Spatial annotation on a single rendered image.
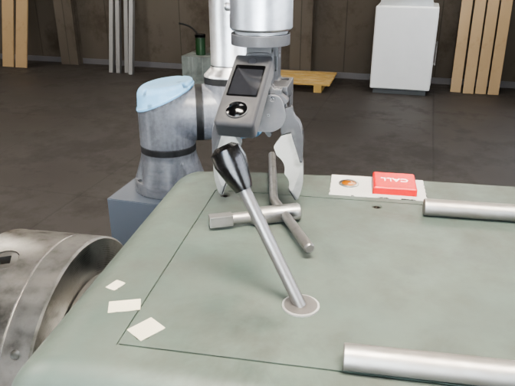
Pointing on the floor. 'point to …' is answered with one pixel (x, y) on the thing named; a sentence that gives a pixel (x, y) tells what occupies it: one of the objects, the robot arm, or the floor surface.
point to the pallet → (318, 80)
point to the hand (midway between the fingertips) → (257, 193)
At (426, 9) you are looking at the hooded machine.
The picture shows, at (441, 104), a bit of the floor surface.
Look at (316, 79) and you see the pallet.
